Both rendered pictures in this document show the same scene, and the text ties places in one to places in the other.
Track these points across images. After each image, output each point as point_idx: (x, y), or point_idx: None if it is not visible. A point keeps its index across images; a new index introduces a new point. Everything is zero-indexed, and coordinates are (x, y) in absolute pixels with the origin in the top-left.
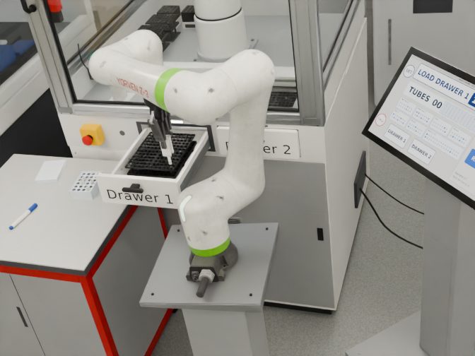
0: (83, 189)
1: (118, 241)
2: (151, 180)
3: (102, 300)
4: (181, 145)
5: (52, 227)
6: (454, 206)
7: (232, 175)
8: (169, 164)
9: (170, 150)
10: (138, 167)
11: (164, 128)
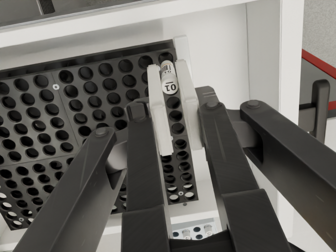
0: (207, 236)
1: None
2: (299, 71)
3: (320, 75)
4: (20, 104)
5: (299, 220)
6: None
7: None
8: (143, 79)
9: (178, 70)
10: (183, 168)
11: (211, 145)
